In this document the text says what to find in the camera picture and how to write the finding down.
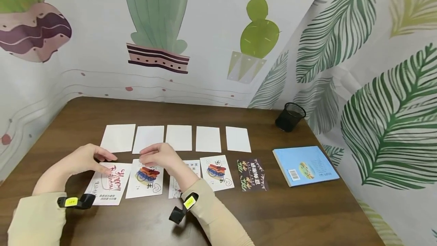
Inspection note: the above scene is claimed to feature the person's right hand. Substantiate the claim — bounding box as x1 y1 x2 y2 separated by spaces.
139 142 185 178

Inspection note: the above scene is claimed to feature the person's right forearm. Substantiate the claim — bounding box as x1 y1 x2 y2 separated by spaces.
168 167 255 246

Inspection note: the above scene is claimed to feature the black wrist band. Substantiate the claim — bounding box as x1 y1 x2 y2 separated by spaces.
57 193 96 210
168 192 200 225

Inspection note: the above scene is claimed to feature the blue paperback book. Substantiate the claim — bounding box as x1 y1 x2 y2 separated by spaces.
272 146 341 188

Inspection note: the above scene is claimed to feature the person's left forearm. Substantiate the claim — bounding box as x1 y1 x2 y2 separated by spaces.
7 166 74 246

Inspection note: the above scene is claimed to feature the white card with branch print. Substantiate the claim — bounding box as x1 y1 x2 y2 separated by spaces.
168 159 201 200

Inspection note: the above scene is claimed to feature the black card with green leaves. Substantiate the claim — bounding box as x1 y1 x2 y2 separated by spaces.
236 158 270 192

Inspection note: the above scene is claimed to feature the black mesh pen cup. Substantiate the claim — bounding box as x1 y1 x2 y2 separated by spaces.
275 102 307 133

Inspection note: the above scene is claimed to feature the white card with red lettering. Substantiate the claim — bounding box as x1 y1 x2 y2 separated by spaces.
84 162 132 206

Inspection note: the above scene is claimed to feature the blank white card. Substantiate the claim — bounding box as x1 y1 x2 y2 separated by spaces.
195 126 222 153
132 126 165 155
165 125 193 151
225 126 252 153
100 124 137 154

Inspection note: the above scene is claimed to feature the person's left hand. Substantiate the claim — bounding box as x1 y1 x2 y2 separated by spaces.
63 143 119 178

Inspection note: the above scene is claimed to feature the white card with colourful drawing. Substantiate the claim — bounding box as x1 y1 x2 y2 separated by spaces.
125 158 164 200
200 155 236 192

